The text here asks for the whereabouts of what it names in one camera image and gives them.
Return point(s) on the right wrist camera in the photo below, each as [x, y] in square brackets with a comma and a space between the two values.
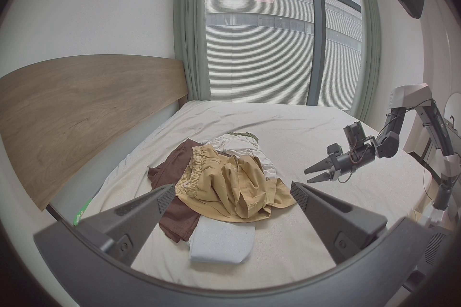
[334, 148]

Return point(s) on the olive green garment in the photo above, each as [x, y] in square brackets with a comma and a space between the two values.
[248, 135]

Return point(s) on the bed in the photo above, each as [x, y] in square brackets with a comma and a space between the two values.
[288, 125]

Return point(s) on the green printed package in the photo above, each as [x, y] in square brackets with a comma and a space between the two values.
[83, 212]

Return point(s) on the tan shorts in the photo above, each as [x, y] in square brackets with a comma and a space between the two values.
[230, 187]

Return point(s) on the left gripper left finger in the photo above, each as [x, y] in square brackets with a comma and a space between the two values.
[122, 226]

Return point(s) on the grey-green curtain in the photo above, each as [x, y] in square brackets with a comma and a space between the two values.
[191, 28]
[369, 46]

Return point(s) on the brown garment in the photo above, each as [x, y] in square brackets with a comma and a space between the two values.
[173, 169]

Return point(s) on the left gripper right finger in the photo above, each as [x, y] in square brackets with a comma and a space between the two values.
[335, 222]

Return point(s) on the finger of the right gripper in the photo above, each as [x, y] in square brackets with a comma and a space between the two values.
[324, 164]
[326, 177]

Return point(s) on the window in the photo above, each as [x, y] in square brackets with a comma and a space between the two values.
[259, 57]

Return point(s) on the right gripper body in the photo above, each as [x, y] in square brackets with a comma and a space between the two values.
[351, 158]

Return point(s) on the white garment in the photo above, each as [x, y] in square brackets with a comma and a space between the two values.
[241, 145]

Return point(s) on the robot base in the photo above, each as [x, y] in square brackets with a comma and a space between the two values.
[437, 248]

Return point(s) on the light grey garment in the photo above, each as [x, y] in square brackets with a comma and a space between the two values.
[223, 240]

